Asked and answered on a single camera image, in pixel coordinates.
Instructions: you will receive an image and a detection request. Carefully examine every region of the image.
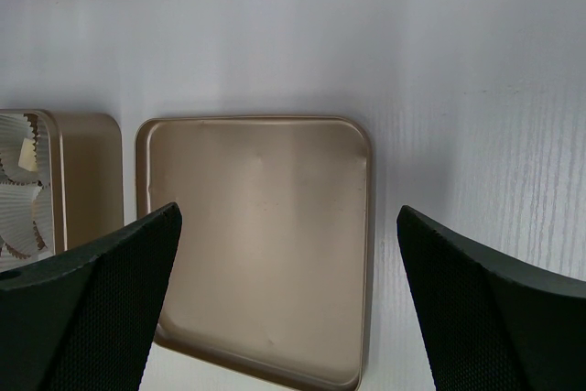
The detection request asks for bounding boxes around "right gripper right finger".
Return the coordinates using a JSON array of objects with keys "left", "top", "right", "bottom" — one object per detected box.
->
[{"left": 396, "top": 206, "right": 585, "bottom": 390}]

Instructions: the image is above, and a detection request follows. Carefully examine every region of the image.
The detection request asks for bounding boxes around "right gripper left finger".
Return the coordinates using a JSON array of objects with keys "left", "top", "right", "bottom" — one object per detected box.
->
[{"left": 1, "top": 202, "right": 182, "bottom": 390}]

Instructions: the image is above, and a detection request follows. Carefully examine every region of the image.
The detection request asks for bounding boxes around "white square chocolate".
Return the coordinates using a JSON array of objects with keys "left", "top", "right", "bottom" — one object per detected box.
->
[{"left": 17, "top": 138, "right": 38, "bottom": 172}]

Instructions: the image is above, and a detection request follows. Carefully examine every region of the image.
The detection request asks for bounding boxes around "gold tin lid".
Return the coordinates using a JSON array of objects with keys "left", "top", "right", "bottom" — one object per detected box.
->
[{"left": 136, "top": 115, "right": 372, "bottom": 390}]

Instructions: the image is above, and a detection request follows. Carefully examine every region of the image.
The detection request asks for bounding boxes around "gold tin box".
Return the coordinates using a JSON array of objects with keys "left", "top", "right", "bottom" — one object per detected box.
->
[{"left": 1, "top": 109, "right": 124, "bottom": 271}]

